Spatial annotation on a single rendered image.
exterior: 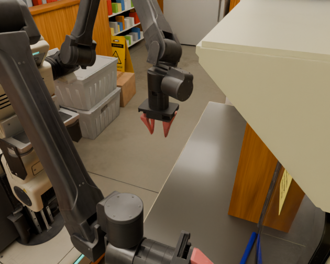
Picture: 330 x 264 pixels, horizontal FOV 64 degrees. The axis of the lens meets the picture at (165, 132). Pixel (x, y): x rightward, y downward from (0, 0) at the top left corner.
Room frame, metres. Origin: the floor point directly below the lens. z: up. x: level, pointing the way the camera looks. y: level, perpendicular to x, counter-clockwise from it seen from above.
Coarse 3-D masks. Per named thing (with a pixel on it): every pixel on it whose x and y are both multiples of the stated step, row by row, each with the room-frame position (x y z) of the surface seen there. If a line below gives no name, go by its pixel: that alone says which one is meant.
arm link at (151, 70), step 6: (156, 66) 0.66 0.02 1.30; (150, 72) 0.64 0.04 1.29; (156, 72) 0.63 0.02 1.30; (162, 72) 0.63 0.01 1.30; (150, 78) 0.63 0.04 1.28; (156, 78) 0.63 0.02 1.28; (162, 78) 0.61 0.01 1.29; (150, 84) 0.63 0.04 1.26; (156, 84) 0.63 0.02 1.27; (150, 90) 0.63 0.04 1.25; (156, 90) 0.63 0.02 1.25
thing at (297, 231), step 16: (272, 192) 0.37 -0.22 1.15; (288, 192) 0.25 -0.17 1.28; (272, 208) 0.32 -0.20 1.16; (288, 208) 0.22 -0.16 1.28; (304, 208) 0.17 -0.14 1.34; (320, 208) 0.14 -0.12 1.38; (272, 224) 0.27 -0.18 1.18; (288, 224) 0.20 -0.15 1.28; (304, 224) 0.15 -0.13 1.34; (320, 224) 0.13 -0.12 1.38; (272, 240) 0.24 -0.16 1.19; (288, 240) 0.18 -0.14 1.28; (304, 240) 0.14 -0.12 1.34; (320, 240) 0.11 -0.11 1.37; (256, 256) 0.31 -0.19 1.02; (272, 256) 0.21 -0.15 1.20; (288, 256) 0.16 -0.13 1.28; (304, 256) 0.12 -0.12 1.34; (320, 256) 0.11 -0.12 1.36
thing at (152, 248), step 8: (184, 232) 0.25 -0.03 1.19; (144, 240) 0.25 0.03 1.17; (152, 240) 0.25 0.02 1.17; (184, 240) 0.24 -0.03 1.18; (144, 248) 0.24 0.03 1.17; (152, 248) 0.23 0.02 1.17; (160, 248) 0.23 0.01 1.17; (168, 248) 0.23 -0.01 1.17; (176, 248) 0.23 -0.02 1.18; (184, 248) 0.23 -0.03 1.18; (136, 256) 0.22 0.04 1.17; (144, 256) 0.22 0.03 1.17; (152, 256) 0.22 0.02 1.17; (160, 256) 0.22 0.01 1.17; (168, 256) 0.22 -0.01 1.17; (176, 256) 0.22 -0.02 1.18
